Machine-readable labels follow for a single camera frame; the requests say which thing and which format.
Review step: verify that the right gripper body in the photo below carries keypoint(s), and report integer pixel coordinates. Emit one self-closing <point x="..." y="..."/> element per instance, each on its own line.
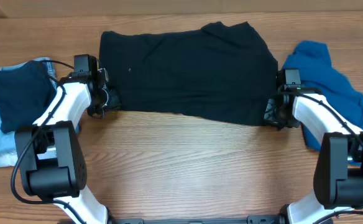
<point x="275" y="112"/>

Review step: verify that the black t-shirt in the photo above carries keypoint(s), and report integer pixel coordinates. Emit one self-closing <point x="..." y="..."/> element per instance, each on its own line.
<point x="218" y="72"/>

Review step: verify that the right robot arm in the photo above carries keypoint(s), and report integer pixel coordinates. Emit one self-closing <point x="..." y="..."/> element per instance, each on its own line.
<point x="338" y="178"/>

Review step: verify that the folded navy shirt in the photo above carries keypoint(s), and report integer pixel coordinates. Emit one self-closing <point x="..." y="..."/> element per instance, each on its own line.
<point x="25" y="94"/>

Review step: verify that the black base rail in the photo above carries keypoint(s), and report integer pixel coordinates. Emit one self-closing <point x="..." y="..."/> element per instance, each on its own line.
<point x="194" y="221"/>

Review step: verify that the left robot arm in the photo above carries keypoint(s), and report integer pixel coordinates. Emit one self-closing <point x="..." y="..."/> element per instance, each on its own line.
<point x="50" y="166"/>

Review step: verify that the blue t-shirt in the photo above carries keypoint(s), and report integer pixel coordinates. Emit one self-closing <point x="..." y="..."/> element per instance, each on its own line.
<point x="313" y="61"/>

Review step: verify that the folded light denim jeans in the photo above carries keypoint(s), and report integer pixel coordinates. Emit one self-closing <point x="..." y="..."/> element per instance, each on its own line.
<point x="8" y="159"/>

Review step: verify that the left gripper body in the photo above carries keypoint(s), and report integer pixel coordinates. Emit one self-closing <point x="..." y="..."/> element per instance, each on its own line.
<point x="105" y="101"/>

